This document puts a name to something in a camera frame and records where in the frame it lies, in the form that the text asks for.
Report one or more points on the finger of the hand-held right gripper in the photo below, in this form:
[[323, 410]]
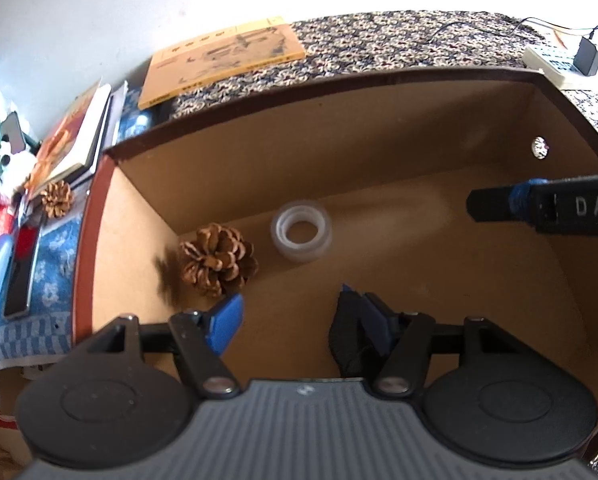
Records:
[[494, 203]]

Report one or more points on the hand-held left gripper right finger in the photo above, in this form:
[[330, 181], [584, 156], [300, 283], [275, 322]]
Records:
[[379, 322]]

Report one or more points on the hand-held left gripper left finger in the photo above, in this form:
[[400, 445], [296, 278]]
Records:
[[226, 325]]

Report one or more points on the brown cardboard storage box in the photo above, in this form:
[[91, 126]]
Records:
[[429, 285]]

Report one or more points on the large pine cone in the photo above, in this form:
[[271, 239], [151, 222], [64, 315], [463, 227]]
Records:
[[216, 260]]

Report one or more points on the clear tape roll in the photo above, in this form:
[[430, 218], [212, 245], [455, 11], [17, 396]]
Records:
[[279, 235]]

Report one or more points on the white power strip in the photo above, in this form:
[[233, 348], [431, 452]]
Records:
[[549, 62]]

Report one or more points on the blue checkered cloth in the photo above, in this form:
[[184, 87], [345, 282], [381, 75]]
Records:
[[54, 260]]

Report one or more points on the small pine cone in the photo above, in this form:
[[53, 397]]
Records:
[[58, 199]]

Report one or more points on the dark smartphone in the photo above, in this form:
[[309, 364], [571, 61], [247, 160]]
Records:
[[21, 275]]

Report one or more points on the yellow cover book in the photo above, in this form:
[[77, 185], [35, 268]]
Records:
[[219, 60]]

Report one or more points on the panda plush toy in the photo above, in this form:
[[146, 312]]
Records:
[[9, 165]]

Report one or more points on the small dark framed panel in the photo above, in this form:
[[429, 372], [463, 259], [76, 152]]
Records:
[[13, 130]]

